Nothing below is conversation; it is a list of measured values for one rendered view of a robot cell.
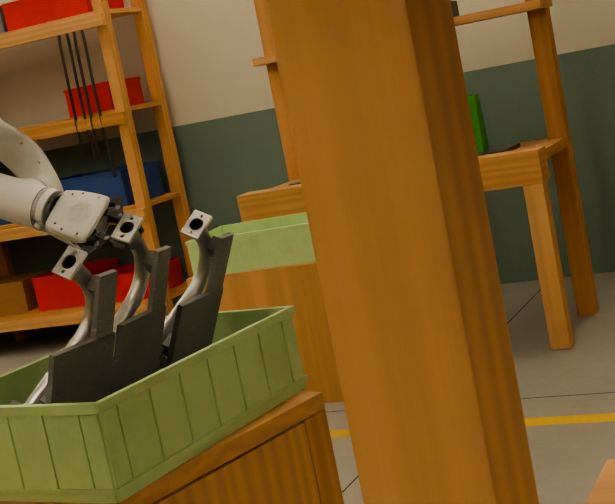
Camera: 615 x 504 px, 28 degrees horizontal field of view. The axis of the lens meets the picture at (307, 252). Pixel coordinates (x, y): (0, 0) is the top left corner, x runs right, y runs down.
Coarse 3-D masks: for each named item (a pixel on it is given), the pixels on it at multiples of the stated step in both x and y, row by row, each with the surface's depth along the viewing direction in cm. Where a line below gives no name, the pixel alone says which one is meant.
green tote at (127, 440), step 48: (240, 336) 231; (288, 336) 246; (0, 384) 234; (144, 384) 207; (192, 384) 219; (240, 384) 231; (288, 384) 244; (0, 432) 210; (48, 432) 204; (96, 432) 198; (144, 432) 206; (192, 432) 217; (0, 480) 212; (48, 480) 206; (96, 480) 201; (144, 480) 205
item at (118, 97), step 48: (48, 0) 740; (96, 0) 723; (144, 0) 766; (0, 48) 752; (144, 48) 766; (96, 96) 733; (96, 144) 739; (96, 192) 754; (144, 192) 740; (0, 240) 783; (144, 240) 745; (0, 288) 807; (48, 288) 785
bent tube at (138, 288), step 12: (132, 216) 224; (120, 228) 223; (132, 228) 226; (120, 240) 222; (132, 240) 224; (132, 252) 228; (144, 252) 228; (144, 276) 231; (132, 288) 231; (144, 288) 231; (132, 300) 230; (120, 312) 229; (132, 312) 230
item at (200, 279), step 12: (192, 216) 237; (204, 216) 236; (192, 228) 238; (204, 228) 235; (204, 240) 238; (204, 252) 242; (204, 264) 244; (204, 276) 244; (192, 288) 244; (204, 288) 245; (180, 300) 243; (168, 324) 240
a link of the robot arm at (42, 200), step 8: (40, 192) 229; (48, 192) 229; (56, 192) 230; (40, 200) 228; (48, 200) 228; (32, 208) 228; (40, 208) 227; (32, 216) 228; (40, 216) 227; (32, 224) 229; (40, 224) 228; (48, 232) 231
